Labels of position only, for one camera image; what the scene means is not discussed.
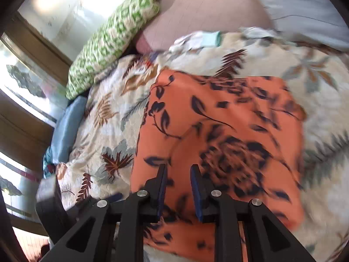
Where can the wooden window frame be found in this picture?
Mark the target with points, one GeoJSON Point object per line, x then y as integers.
{"type": "Point", "coordinates": [24, 109]}

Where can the green patterned pillow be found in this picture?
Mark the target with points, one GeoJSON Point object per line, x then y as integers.
{"type": "Point", "coordinates": [111, 43]}

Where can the teal striped knit garment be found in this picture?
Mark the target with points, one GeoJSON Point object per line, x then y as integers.
{"type": "Point", "coordinates": [49, 166]}

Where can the pink pillow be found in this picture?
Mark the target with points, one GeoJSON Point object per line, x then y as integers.
{"type": "Point", "coordinates": [207, 11]}

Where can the folded light blue cloth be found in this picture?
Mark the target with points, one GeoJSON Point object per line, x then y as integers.
{"type": "Point", "coordinates": [66, 131]}

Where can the grey pillow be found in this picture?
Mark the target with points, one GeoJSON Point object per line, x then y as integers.
{"type": "Point", "coordinates": [308, 8]}

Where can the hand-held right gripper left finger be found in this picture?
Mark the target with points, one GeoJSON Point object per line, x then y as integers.
{"type": "Point", "coordinates": [163, 193]}

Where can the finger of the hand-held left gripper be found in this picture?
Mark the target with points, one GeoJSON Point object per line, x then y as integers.
{"type": "Point", "coordinates": [114, 197]}

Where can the small white teal garment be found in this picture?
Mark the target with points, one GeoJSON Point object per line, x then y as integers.
{"type": "Point", "coordinates": [201, 40]}

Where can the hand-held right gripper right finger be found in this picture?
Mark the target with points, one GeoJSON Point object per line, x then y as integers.
{"type": "Point", "coordinates": [196, 193]}

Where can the orange floral garment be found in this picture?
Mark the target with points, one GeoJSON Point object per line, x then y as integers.
{"type": "Point", "coordinates": [226, 142]}

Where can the cream leaf-print blanket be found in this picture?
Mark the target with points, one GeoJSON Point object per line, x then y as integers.
{"type": "Point", "coordinates": [106, 131]}

